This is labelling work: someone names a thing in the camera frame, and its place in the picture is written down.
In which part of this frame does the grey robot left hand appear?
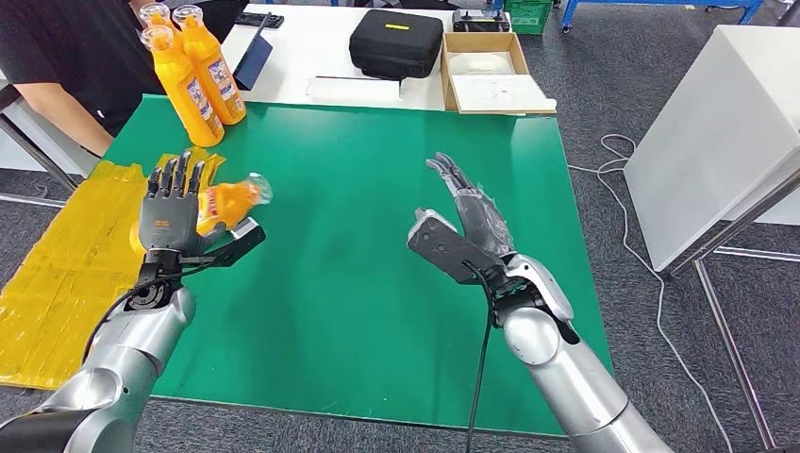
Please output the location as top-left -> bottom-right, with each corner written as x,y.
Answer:
137,149 -> 227,255

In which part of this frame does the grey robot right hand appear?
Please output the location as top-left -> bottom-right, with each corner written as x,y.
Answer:
425,151 -> 518,259

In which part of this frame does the orange bottle with label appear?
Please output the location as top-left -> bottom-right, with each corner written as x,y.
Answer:
140,25 -> 225,149
171,5 -> 247,126
129,173 -> 275,255
138,3 -> 182,55

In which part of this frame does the yellow plastic sheet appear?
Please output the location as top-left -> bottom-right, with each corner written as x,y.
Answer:
0,147 -> 226,392

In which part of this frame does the white foam block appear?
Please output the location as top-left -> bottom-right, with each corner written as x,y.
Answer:
448,74 -> 558,114

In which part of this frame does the green table mat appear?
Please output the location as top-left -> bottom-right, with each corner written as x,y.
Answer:
103,93 -> 615,437

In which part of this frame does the open cardboard box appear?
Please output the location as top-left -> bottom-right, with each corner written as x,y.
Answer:
440,31 -> 558,117

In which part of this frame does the round white plate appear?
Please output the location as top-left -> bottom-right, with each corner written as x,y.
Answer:
446,51 -> 516,76

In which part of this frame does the dark blue tablet folio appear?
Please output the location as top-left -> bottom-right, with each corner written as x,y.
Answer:
232,13 -> 275,92

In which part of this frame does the black carrying case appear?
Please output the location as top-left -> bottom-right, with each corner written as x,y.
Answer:
347,8 -> 445,80

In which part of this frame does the black controller device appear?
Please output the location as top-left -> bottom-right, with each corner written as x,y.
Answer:
452,8 -> 512,34

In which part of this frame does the person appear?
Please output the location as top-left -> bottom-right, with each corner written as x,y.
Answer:
0,0 -> 170,159

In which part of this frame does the metal-legged side table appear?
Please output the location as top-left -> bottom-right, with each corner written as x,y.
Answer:
0,68 -> 101,208

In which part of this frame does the green plastic crate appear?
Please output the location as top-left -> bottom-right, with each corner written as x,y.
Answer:
503,0 -> 557,36

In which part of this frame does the black phone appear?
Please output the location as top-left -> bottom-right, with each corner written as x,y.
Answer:
234,12 -> 286,30

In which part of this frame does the white desk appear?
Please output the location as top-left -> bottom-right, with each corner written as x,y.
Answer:
222,5 -> 458,112

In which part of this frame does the white table with metal legs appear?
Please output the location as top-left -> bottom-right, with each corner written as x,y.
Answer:
625,24 -> 800,453

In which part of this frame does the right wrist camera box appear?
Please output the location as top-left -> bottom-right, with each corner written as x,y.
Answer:
407,209 -> 508,286

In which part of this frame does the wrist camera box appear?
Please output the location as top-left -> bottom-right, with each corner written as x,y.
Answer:
407,209 -> 508,286
179,216 -> 268,270

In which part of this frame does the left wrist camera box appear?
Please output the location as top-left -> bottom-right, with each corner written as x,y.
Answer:
179,216 -> 268,270

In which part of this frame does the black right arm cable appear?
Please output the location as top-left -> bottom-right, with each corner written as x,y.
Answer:
460,259 -> 498,453

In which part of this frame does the white floor cable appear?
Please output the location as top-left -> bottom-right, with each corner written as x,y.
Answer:
567,132 -> 739,453

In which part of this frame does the blue metal frame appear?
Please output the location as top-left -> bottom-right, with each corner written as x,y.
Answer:
560,0 -> 771,34

